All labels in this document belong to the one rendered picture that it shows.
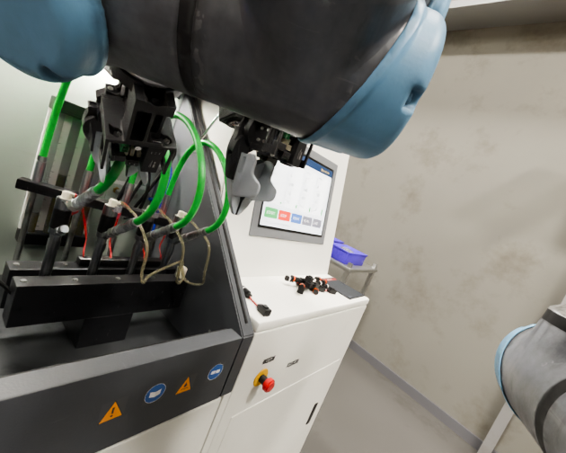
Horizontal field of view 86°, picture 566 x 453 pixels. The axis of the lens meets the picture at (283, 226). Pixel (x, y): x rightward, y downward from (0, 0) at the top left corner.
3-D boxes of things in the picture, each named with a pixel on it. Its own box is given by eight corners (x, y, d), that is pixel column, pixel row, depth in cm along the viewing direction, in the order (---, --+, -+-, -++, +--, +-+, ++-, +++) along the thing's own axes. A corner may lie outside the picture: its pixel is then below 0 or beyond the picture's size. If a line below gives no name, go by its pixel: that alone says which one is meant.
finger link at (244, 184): (239, 223, 40) (264, 156, 39) (214, 208, 44) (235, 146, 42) (255, 226, 43) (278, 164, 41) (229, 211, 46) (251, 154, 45)
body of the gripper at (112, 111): (96, 172, 34) (110, 90, 25) (91, 113, 37) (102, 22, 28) (165, 178, 39) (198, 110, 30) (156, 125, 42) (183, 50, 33)
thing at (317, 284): (304, 299, 95) (310, 284, 94) (279, 283, 101) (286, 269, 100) (336, 295, 113) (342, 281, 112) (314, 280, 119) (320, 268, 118)
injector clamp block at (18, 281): (-5, 364, 52) (16, 285, 50) (-13, 330, 58) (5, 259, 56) (171, 331, 79) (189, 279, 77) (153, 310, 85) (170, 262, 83)
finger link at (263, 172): (255, 226, 43) (278, 164, 41) (229, 211, 46) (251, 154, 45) (269, 227, 45) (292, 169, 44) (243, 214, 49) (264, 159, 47)
